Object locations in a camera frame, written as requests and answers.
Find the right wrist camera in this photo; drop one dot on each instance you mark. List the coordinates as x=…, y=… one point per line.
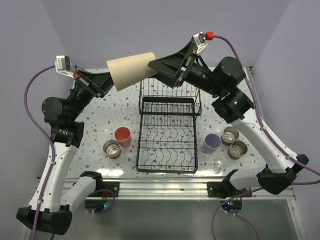
x=201, y=39

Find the aluminium mounting rail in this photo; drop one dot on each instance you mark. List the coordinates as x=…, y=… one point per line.
x=164, y=188

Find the black wire dish rack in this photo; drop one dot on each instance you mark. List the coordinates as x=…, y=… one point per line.
x=167, y=141

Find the near right steel cup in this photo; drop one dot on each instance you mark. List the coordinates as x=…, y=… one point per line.
x=237, y=149

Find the far right steel cup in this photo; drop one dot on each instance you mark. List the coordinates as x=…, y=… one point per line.
x=229, y=135

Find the steel cup cork base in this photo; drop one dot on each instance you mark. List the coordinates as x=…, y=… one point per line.
x=112, y=149

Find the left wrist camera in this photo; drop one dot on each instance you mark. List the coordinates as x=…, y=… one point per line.
x=64, y=66

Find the beige plastic cup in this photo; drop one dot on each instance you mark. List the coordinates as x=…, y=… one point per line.
x=127, y=71

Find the clear glass cup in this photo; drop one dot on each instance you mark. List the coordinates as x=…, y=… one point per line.
x=219, y=163

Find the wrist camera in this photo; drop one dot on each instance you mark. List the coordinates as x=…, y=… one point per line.
x=64, y=66
x=201, y=39

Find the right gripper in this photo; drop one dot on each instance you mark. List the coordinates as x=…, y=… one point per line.
x=172, y=64

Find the steel cup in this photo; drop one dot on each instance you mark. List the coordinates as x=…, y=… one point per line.
x=229, y=135
x=237, y=149

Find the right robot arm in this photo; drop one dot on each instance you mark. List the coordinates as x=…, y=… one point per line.
x=236, y=108

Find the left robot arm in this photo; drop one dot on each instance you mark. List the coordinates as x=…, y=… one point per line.
x=49, y=210

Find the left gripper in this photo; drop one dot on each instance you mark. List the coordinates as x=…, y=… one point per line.
x=98, y=83

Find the red pink plastic cup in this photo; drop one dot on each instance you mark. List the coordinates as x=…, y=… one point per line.
x=123, y=136

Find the purple plastic cup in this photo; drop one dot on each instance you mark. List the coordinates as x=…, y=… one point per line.
x=211, y=143

